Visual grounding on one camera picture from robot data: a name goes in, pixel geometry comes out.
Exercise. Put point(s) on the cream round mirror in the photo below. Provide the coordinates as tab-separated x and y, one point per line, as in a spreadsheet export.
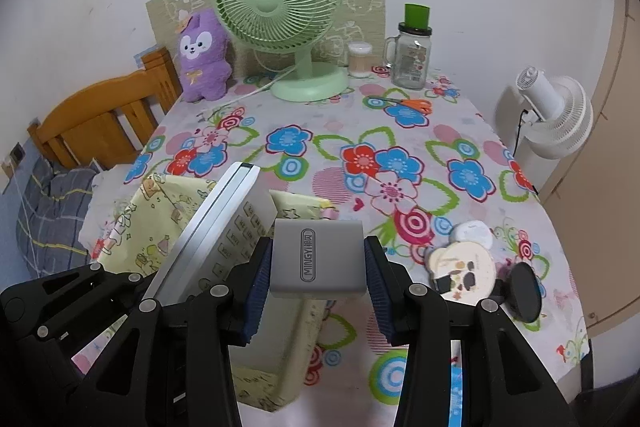
465	262

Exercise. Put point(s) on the cotton swab container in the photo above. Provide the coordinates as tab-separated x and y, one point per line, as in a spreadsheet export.
360	59

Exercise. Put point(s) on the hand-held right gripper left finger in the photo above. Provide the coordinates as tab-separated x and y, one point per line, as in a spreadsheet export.
256	302

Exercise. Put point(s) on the yellow printed storage box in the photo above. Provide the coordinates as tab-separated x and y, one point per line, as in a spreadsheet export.
160	207

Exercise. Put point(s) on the beige door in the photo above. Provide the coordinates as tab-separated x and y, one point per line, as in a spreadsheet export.
615	157

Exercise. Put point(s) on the floral tablecloth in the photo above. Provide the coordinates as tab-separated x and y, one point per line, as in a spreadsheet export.
325	142

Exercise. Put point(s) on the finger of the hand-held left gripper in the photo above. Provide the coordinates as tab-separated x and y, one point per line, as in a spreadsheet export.
75	292

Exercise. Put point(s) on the white standing fan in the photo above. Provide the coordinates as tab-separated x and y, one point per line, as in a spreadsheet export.
560	112

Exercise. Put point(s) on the grey white power adapter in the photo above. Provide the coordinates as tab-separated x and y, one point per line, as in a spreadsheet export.
330	257

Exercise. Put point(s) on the green desk fan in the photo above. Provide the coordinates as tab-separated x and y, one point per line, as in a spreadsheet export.
265	2

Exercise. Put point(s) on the wooden bed headboard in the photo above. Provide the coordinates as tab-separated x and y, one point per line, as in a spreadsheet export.
100	107

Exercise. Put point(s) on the wall socket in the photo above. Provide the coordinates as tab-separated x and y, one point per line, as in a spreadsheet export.
17	154

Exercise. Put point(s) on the purple plush toy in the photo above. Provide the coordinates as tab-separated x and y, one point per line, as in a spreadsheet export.
200	57

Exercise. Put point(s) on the white cloth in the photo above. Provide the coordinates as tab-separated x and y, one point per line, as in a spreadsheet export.
107	189

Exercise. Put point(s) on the white round case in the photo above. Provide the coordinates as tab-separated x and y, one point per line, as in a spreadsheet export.
475	232

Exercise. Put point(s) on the black round holder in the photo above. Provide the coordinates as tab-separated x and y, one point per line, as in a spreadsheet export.
525	289

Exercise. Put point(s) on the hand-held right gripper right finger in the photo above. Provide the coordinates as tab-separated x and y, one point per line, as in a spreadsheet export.
380	302

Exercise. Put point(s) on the grey plaid pillow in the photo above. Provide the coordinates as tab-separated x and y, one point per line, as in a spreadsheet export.
50	207

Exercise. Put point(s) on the glass jar with green lid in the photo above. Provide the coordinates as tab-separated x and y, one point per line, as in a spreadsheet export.
407	62

